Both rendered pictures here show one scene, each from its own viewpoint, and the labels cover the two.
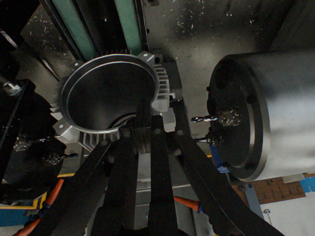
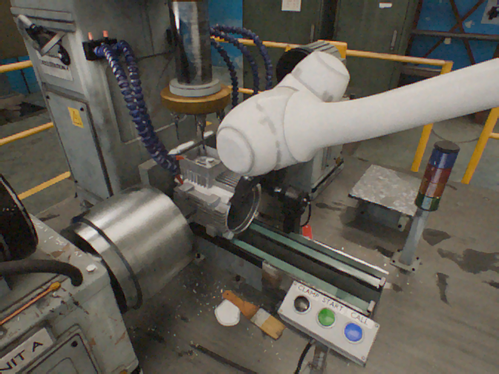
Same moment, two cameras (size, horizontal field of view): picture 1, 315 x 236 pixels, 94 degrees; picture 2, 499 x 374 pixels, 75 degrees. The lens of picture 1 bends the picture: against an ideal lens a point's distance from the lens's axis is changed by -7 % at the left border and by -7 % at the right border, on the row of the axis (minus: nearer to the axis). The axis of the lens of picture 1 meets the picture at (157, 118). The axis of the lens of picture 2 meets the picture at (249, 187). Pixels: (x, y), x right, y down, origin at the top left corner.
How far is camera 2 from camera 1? 0.72 m
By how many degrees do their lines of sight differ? 45
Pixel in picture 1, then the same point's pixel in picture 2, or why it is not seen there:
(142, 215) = (157, 120)
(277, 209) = not seen: outside the picture
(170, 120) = (213, 204)
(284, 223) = not seen: outside the picture
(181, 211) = (128, 132)
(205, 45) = (168, 292)
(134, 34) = (240, 245)
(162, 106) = (220, 209)
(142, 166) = (212, 173)
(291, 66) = (177, 263)
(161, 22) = (216, 277)
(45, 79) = not seen: hidden behind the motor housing
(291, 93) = (180, 243)
